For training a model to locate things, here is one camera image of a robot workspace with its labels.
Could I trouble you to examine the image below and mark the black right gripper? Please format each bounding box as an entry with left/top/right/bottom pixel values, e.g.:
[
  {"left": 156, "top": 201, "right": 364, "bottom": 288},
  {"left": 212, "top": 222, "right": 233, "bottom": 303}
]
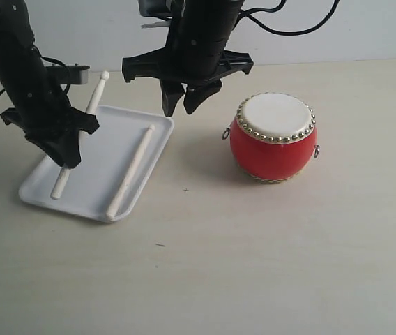
[{"left": 122, "top": 0, "right": 254, "bottom": 117}]

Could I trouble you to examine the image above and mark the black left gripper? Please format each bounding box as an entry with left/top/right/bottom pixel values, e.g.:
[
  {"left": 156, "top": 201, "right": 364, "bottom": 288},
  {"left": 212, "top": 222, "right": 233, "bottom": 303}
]
[{"left": 0, "top": 83, "right": 99, "bottom": 169}]

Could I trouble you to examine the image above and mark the wooden drumstick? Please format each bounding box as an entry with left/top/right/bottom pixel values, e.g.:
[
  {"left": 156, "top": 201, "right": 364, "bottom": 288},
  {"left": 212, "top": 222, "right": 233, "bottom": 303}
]
[
  {"left": 105, "top": 124, "right": 155, "bottom": 220},
  {"left": 50, "top": 70, "right": 109, "bottom": 200}
]

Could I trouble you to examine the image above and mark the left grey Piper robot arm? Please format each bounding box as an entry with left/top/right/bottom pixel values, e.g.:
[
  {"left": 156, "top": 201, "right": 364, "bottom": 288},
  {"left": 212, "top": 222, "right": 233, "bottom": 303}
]
[{"left": 0, "top": 1, "right": 99, "bottom": 168}]

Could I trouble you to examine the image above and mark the small red drum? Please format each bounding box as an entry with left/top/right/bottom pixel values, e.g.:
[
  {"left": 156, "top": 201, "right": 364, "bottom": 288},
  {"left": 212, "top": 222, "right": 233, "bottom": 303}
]
[{"left": 222, "top": 92, "right": 320, "bottom": 184}]

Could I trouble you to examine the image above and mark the white rectangular plastic tray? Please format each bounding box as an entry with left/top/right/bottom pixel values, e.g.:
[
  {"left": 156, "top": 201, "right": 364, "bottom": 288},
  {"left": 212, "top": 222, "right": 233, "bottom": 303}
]
[{"left": 18, "top": 105, "right": 174, "bottom": 222}]

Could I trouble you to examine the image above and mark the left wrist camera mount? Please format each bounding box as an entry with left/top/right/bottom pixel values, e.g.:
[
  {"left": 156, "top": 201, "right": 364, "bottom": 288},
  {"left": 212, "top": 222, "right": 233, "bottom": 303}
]
[{"left": 46, "top": 64, "right": 91, "bottom": 85}]

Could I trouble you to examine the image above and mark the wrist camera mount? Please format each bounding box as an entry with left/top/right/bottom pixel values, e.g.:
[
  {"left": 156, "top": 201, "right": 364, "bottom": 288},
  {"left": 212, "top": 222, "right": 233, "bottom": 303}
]
[
  {"left": 138, "top": 0, "right": 172, "bottom": 29},
  {"left": 46, "top": 64, "right": 91, "bottom": 85}
]

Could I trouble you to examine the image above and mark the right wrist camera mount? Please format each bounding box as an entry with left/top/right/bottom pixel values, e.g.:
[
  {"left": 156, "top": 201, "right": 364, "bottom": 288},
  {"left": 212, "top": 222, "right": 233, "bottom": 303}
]
[{"left": 138, "top": 0, "right": 172, "bottom": 29}]

